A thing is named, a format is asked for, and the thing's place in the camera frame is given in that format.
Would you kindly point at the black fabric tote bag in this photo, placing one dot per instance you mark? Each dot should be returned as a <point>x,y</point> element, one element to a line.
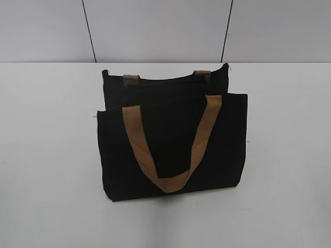
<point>171,110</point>

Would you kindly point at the tan rear bag handle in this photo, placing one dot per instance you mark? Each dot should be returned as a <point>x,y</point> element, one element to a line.
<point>134,79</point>

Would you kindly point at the tan bag handle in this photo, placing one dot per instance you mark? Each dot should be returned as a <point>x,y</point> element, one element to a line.
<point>134,79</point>
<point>134,128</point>

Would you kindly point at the tan front bag handle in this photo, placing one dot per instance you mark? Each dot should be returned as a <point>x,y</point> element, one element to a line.
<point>134,128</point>

